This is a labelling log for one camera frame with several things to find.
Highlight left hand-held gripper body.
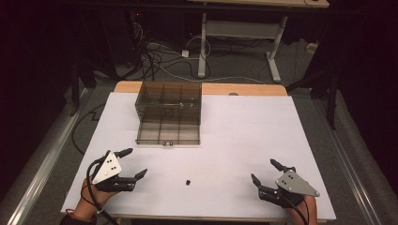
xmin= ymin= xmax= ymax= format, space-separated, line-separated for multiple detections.
xmin=90 ymin=149 xmax=137 ymax=193

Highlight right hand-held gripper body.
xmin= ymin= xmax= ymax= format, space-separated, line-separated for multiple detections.
xmin=256 ymin=169 xmax=321 ymax=210

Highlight brown transparent drawer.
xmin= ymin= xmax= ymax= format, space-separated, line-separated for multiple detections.
xmin=135 ymin=118 xmax=202 ymax=147

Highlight brown transparent drawer cabinet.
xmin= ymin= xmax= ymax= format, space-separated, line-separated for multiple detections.
xmin=134 ymin=81 xmax=203 ymax=127

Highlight person's right hand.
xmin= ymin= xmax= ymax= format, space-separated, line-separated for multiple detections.
xmin=283 ymin=195 xmax=319 ymax=220

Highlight person's left hand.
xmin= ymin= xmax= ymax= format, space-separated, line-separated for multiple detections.
xmin=74 ymin=175 xmax=121 ymax=218

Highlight white table mat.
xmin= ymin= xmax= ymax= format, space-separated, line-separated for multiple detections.
xmin=60 ymin=91 xmax=338 ymax=221

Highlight dark metal stand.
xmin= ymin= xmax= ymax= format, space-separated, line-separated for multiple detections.
xmin=69 ymin=57 xmax=99 ymax=117
xmin=284 ymin=67 xmax=342 ymax=131

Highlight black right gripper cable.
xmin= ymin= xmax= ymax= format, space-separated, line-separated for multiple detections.
xmin=278 ymin=187 xmax=311 ymax=225

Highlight black cable beside table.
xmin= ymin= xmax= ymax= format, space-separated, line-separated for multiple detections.
xmin=70 ymin=102 xmax=108 ymax=157

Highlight metal floor rail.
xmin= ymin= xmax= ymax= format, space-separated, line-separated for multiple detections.
xmin=312 ymin=98 xmax=383 ymax=225
xmin=5 ymin=88 xmax=89 ymax=225

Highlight bundle of black floor cables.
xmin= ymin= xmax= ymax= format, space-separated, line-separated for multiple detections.
xmin=125 ymin=12 xmax=205 ymax=83

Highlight white floor cable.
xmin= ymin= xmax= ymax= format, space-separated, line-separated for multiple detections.
xmin=146 ymin=36 xmax=266 ymax=85

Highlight white desk frame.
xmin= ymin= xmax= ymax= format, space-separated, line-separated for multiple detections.
xmin=187 ymin=0 xmax=330 ymax=84

